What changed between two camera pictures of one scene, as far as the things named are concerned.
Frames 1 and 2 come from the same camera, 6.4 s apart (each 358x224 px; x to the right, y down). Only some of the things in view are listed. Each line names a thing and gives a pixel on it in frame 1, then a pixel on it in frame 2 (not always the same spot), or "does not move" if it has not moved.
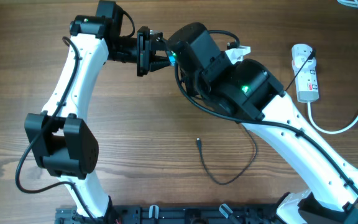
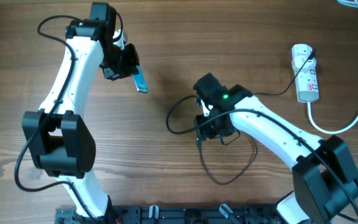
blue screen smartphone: x=171 y=57 → x=140 y=81
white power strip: x=306 y=83 does not move
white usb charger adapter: x=299 y=61 does not move
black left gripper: x=145 y=42 → x=128 y=70
